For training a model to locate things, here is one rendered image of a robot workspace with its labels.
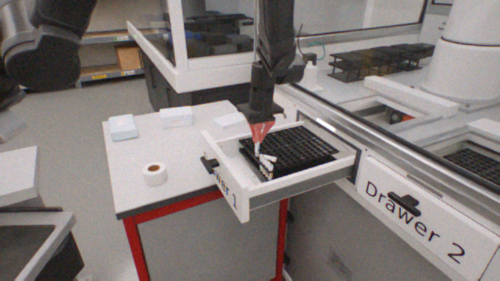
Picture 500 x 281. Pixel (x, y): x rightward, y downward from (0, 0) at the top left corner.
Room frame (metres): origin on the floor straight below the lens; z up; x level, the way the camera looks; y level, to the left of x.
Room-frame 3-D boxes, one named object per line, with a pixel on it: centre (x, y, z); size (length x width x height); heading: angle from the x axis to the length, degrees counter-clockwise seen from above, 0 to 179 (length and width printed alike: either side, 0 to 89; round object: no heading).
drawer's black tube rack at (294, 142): (0.72, -0.11, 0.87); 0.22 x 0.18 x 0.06; 116
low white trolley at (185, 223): (1.01, 0.24, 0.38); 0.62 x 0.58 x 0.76; 26
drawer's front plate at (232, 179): (0.63, 0.07, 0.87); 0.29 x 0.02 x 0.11; 26
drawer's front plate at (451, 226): (0.49, -0.35, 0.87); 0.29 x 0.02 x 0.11; 26
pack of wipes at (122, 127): (1.07, 0.51, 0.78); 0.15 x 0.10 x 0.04; 25
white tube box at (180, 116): (1.15, 0.31, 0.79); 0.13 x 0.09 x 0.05; 107
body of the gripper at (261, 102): (0.67, -0.03, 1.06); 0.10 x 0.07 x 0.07; 117
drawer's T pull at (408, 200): (0.48, -0.33, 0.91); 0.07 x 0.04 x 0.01; 26
